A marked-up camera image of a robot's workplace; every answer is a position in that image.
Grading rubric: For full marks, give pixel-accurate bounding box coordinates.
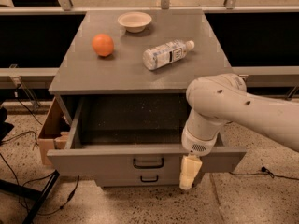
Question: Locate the grey top drawer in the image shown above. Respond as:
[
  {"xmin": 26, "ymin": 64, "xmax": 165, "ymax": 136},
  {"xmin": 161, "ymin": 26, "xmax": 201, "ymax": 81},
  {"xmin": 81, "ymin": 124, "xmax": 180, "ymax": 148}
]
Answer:
[{"xmin": 46, "ymin": 96, "xmax": 248, "ymax": 178}]

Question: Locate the grey drawer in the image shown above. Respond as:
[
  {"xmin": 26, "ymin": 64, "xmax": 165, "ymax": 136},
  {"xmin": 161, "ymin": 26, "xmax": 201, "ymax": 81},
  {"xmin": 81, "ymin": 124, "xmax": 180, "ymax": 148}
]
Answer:
[
  {"xmin": 46, "ymin": 96, "xmax": 248, "ymax": 178},
  {"xmin": 95, "ymin": 175, "xmax": 180, "ymax": 188}
]

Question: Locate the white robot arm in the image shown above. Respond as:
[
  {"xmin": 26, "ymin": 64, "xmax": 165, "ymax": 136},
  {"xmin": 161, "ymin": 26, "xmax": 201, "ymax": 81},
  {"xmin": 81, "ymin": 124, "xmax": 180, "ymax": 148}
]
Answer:
[{"xmin": 179, "ymin": 74, "xmax": 299, "ymax": 190}]

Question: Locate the grey bottom drawer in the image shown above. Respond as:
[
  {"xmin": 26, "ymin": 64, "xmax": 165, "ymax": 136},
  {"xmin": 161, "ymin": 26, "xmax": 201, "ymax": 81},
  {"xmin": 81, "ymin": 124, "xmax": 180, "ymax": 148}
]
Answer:
[{"xmin": 95, "ymin": 175, "xmax": 180, "ymax": 188}]

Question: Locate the grey drawer cabinet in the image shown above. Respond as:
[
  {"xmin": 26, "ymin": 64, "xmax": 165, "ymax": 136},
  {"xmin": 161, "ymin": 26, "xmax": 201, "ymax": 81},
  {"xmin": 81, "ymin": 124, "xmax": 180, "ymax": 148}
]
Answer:
[{"xmin": 48, "ymin": 8, "xmax": 243, "ymax": 189}]

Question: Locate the clear plastic water bottle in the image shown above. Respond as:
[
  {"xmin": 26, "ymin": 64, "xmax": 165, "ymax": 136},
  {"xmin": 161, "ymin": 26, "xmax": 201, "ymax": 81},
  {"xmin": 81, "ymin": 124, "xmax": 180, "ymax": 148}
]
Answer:
[{"xmin": 143, "ymin": 40, "xmax": 195, "ymax": 71}]

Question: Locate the brown cardboard box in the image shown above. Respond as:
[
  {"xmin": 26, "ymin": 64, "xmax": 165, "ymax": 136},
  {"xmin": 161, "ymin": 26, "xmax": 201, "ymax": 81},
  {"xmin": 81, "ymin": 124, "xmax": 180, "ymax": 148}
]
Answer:
[{"xmin": 37, "ymin": 99, "xmax": 70, "ymax": 166}]

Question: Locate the orange fruit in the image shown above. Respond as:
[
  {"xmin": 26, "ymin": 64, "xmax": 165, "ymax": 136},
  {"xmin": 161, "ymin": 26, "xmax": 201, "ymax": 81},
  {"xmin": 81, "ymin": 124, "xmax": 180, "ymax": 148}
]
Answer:
[{"xmin": 92, "ymin": 34, "xmax": 114, "ymax": 57}]

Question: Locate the white paper bowl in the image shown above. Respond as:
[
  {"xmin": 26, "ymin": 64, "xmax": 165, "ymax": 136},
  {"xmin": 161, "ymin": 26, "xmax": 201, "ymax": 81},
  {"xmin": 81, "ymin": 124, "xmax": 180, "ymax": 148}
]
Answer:
[{"xmin": 118, "ymin": 12, "xmax": 152, "ymax": 33}]

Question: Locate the black tripod stand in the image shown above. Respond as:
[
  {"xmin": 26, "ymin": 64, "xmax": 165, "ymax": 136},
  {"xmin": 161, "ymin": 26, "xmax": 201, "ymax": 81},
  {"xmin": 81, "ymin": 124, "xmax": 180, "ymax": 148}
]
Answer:
[{"xmin": 0, "ymin": 171, "xmax": 59, "ymax": 224}]

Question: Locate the black floor cable right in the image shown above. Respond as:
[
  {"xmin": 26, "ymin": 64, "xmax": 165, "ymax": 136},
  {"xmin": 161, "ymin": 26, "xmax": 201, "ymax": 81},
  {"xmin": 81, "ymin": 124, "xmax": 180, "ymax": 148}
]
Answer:
[{"xmin": 228, "ymin": 166, "xmax": 299, "ymax": 182}]

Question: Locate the black floor cable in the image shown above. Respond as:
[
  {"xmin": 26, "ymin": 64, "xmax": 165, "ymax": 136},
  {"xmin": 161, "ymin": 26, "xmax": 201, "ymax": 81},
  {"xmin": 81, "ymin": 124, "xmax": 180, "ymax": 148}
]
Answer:
[
  {"xmin": 0, "ymin": 130, "xmax": 80, "ymax": 217},
  {"xmin": 228, "ymin": 166, "xmax": 299, "ymax": 182}
]

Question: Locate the black floor cable left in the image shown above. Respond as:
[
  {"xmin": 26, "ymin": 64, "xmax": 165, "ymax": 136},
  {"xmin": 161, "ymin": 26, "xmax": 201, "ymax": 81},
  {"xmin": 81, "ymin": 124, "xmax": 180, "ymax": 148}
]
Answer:
[{"xmin": 0, "ymin": 130, "xmax": 80, "ymax": 217}]

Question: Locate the metal railing frame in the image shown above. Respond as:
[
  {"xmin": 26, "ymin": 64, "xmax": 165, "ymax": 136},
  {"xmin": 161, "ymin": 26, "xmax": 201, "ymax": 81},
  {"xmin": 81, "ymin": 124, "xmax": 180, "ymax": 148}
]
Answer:
[{"xmin": 0, "ymin": 0, "xmax": 299, "ymax": 90}]

